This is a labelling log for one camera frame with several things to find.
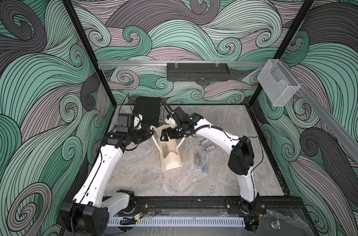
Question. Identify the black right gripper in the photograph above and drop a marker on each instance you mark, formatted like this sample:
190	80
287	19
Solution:
171	136

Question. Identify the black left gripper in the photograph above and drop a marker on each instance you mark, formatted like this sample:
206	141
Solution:
144	129

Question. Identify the cream canvas tote bag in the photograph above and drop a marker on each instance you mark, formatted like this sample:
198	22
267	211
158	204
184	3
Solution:
173	159

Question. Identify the clear compass set green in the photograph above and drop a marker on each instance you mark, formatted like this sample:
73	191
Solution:
198	159

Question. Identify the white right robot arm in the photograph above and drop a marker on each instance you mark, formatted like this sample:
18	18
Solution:
240	151

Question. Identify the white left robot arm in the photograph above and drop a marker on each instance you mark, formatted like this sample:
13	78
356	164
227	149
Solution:
88	212

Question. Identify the clear compass case green label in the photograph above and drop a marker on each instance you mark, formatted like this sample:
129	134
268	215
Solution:
194	136

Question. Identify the clear compass case white label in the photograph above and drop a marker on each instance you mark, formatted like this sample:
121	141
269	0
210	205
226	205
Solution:
203	142

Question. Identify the clear compass case near gripper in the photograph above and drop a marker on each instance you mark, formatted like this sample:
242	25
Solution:
209	148

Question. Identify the black case with latches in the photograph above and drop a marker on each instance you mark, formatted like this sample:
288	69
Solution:
149	108

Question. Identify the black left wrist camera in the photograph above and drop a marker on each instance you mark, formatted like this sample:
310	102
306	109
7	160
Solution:
128	122

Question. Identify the black wall tray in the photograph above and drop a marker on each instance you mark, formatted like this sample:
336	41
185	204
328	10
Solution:
195	72

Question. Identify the white slotted cable duct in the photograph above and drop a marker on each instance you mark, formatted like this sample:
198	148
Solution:
190	222

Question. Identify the clear acrylic wall holder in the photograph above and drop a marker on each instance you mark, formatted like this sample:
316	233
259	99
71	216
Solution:
278	82

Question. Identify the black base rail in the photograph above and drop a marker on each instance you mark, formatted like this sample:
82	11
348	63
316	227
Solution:
231	204

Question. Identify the black left corner post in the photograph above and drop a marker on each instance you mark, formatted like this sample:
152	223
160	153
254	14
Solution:
83	38

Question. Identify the black enclosure corner post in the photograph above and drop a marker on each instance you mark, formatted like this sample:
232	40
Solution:
294	28

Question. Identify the aluminium right rail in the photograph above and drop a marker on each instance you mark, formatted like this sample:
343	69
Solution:
329	104

